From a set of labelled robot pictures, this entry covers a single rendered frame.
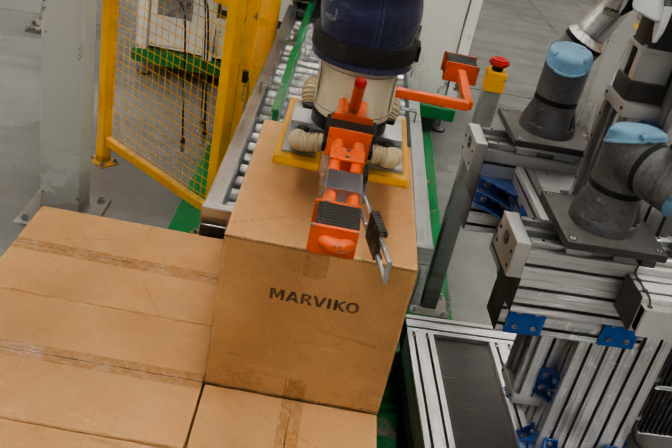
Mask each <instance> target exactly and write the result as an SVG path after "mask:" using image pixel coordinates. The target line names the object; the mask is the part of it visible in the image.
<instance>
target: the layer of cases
mask: <svg viewBox="0 0 672 448"><path fill-rule="evenodd" d="M222 247H223V239H217V238H212V237H207V236H201V235H196V234H191V233H186V232H180V231H175V230H170V229H164V228H159V227H154V226H148V225H143V224H138V223H132V222H127V221H122V220H116V219H111V218H106V217H101V216H95V215H90V214H85V213H79V212H74V211H69V210H63V209H58V208H53V207H47V206H42V207H41V208H40V209H39V211H38V212H37V213H36V214H35V216H34V217H33V218H32V219H31V221H30V222H29V223H28V224H27V226H26V227H25V228H24V229H23V231H22V232H21V233H20V234H19V236H18V237H17V238H16V239H15V241H14V242H13V243H12V244H11V246H10V247H9V248H8V249H7V251H6V252H5V253H4V254H3V256H2V257H1V258H0V448H377V413H371V412H365V411H360V410H354V409H349V408H343V407H338V406H332V405H327V404H321V403H316V402H310V401H305V400H299V399H293V398H288V397H282V396H277V395H271V394H266V393H260V392H255V391H249V390H244V389H238V388H233V387H227V386H222V385H216V384H210V383H205V382H204V378H205V371H206V364H207V356H208V349H209V342H210V334H211V327H212V320H213V313H214V305H215V298H216V291H217V283H218V276H219V269H220V261H221V254H222Z"/></svg>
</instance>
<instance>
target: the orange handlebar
mask: <svg viewBox="0 0 672 448"><path fill-rule="evenodd" d="M456 77H457V82H458V87H459V92H460V97H461V99H459V98H454V97H448V96H443V95H438V94H433V93H428V92H423V91H418V90H413V89H408V88H403V87H397V88H396V93H395V97H397V98H402V99H407V100H412V101H417V102H422V103H427V104H432V105H437V106H442V107H447V108H452V109H457V110H462V111H467V110H471V109H472V107H473V99H472V95H471V91H470V87H469V83H468V78H467V74H466V71H465V70H461V69H459V70H458V71H457V74H456ZM348 106H349V101H348V99H346V98H341V99H340V100H339V104H338V110H337V112H342V113H348ZM367 107H368V105H367V103H366V102H364V101H362V103H361V107H360V111H359V114H358V116H362V117H367ZM364 159H365V152H364V145H363V144H362V143H359V142H358V143H355V144H354V145H353V149H349V148H343V141H342V140H341V139H339V138H337V139H334V140H333V142H332V146H331V152H330V158H329V162H328V168H327V171H328V169H329V168H332V169H337V170H342V171H347V172H352V173H357V174H362V172H363V165H364ZM323 199H327V200H332V201H336V193H335V192H334V191H332V190H327V191H326V192H324V195H323ZM347 204H352V205H358V206H360V198H359V197H358V196H357V195H350V196H349V197H348V199H347ZM318 244H319V245H320V246H321V247H322V248H323V249H325V250H326V251H329V252H332V253H338V254H344V253H349V252H350V251H352V250H354V248H355V243H354V242H353V241H351V240H349V239H337V238H333V237H331V236H328V235H322V236H320V237H319V238H318Z"/></svg>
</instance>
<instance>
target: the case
mask: <svg viewBox="0 0 672 448"><path fill-rule="evenodd" d="M282 125H283V123H282V122H277V121H272V120H264V123H263V126H262V129H261V132H260V134H259V137H258V140H257V143H256V146H255V149H254V151H253V154H252V157H251V160H250V163H249V166H248V168H247V171H246V174H245V177H244V180H243V183H242V185H241V188H240V191H239V194H238V197H237V200H236V202H235V205H234V208H233V211H232V214H231V217H230V219H229V222H228V225H227V228H226V231H225V234H224V240H223V247H222V254H221V261H220V269H219V276H218V283H217V291H216V298H215V305H214V313H213V320H212V327H211V334H210V342H209V349H208V356H207V364H206V371H205V378H204V382H205V383H210V384H216V385H222V386H227V387H233V388H238V389H244V390H249V391H255V392H260V393H266V394H271V395H277V396H282V397H288V398H293V399H299V400H305V401H310V402H316V403H321V404H327V405H332V406H338V407H343V408H349V409H354V410H360V411H365V412H371V413H378V411H379V408H380V404H381V401H382V397H383V394H384V390H385V387H386V383H387V379H388V376H389V372H390V369H391V365H392V362H393V358H394V355H395V351H396V348H397V344H398V341H399V337H400V334H401V330H402V326H403V323H404V319H405V316H406V312H407V309H408V305H409V302H410V298H411V295H412V291H413V288H414V284H415V280H416V277H417V273H418V259H417V243H416V227H415V210H414V194H413V178H412V162H411V148H410V147H407V153H408V180H409V183H408V187H407V188H401V187H395V186H390V185H385V184H380V183H375V182H370V181H367V185H366V193H367V196H368V199H369V201H370V204H371V207H372V209H373V211H379V212H380V215H381V217H382V220H383V222H384V225H385V228H386V230H387V233H388V236H387V238H384V237H383V239H384V242H385V245H386V247H387V250H388V253H389V255H390V258H391V260H392V261H393V262H392V264H393V265H392V266H391V269H390V273H389V277H388V283H386V284H384V283H382V278H381V275H380V273H379V270H378V267H377V264H376V261H375V260H373V259H372V256H371V253H370V250H369V247H368V244H367V241H366V238H365V234H366V231H365V228H364V225H363V222H362V219H361V223H360V235H359V239H358V243H357V248H356V252H355V256H354V260H349V259H343V258H338V257H333V256H328V255H323V254H317V253H312V252H307V251H306V246H307V241H308V236H309V231H310V226H311V225H310V224H311V219H312V214H313V209H314V204H315V199H316V198H321V199H322V197H323V195H322V191H323V190H324V186H325V185H323V183H324V181H326V176H327V168H328V162H329V158H330V156H327V155H324V153H323V152H322V156H321V161H320V166H319V170H318V171H313V170H308V169H303V168H298V167H293V166H287V165H282V164H277V163H273V162H272V157H273V153H274V150H275V147H276V144H277V141H278V137H279V134H280V131H281V128H282Z"/></svg>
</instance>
